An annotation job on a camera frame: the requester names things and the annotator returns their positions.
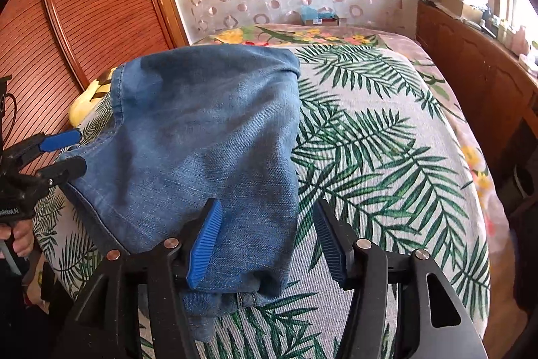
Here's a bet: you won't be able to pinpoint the open cardboard box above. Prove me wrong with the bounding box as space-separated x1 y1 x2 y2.
441 0 475 15

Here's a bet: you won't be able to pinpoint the person's left hand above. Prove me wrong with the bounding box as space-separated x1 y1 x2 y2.
0 217 36 259

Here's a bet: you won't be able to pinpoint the floral blanket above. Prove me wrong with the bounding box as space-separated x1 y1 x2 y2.
195 23 511 301

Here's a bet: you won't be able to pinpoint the black cable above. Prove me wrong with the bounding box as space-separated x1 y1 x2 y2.
2 92 18 133

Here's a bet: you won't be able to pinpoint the blue packet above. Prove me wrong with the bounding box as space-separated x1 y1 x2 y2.
300 5 335 20

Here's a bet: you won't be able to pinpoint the palm leaf printed sheet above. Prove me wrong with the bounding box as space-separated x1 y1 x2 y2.
31 41 492 359

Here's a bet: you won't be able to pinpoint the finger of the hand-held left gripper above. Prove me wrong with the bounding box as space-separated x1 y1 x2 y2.
36 156 88 188
14 129 82 165

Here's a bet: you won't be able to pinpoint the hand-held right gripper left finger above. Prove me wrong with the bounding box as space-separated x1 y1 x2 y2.
63 197 223 359

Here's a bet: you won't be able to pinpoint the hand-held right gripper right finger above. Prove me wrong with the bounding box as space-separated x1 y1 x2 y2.
313 198 488 359

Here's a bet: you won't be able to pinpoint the yellow plush toy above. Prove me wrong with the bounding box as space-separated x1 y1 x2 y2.
68 67 118 124

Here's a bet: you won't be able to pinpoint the window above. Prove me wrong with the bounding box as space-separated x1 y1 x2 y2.
494 0 538 44

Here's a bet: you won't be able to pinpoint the blue denim pants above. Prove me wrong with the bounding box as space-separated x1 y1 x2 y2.
54 43 302 343

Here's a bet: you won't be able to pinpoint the long wooden cabinet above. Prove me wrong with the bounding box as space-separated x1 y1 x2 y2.
416 0 538 195

